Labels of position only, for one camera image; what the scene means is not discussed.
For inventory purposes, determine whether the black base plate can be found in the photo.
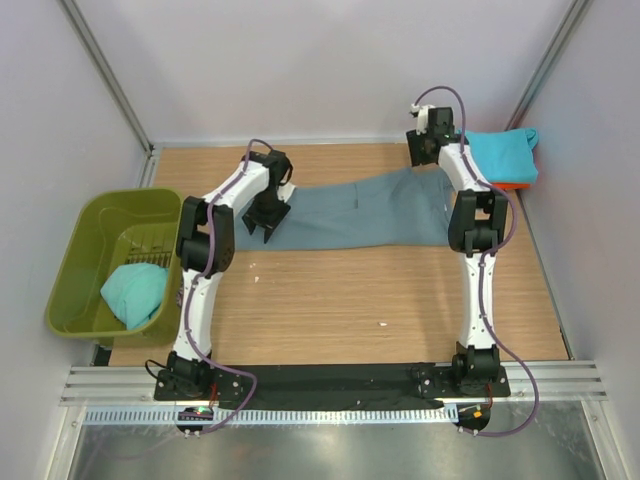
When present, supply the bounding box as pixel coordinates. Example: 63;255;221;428
154;363;511;408

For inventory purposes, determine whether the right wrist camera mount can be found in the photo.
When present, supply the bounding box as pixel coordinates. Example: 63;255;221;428
410;103;435;135

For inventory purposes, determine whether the white slotted cable duct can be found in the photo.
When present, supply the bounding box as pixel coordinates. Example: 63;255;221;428
83;405;458;427

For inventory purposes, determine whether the folded cyan t-shirt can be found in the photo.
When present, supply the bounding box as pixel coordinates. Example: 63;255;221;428
465;128;539;186

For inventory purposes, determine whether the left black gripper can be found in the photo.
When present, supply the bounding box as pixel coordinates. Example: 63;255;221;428
243;187;290;241

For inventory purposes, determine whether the purple cable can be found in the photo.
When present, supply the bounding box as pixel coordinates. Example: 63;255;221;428
182;138;259;434
410;85;540;440

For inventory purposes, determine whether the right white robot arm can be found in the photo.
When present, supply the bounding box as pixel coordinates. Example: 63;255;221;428
406;104;510;397

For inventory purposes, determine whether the crumpled teal t-shirt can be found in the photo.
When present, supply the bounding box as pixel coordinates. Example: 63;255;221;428
100;263;169;330

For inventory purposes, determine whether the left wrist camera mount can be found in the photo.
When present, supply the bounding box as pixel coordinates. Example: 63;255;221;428
276;182;296;203

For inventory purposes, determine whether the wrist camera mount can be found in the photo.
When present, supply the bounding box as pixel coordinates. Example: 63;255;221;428
410;103;435;135
276;182;296;203

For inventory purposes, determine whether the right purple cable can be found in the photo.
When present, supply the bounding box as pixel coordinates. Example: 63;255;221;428
410;85;540;440

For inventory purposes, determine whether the green plastic basket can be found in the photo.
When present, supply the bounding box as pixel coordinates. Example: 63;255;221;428
45;188;182;347

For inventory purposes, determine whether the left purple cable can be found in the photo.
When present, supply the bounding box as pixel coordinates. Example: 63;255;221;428
182;138;259;434

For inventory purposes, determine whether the aluminium rail frame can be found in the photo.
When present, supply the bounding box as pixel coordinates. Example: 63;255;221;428
59;361;607;407

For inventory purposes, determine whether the folded orange t-shirt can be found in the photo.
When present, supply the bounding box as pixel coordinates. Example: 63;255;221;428
492;183;531;191

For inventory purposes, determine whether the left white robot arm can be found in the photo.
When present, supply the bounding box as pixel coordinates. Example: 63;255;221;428
162;149;294;400

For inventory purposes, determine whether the grey-blue t-shirt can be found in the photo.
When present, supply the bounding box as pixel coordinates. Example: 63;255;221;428
235;168;454;251

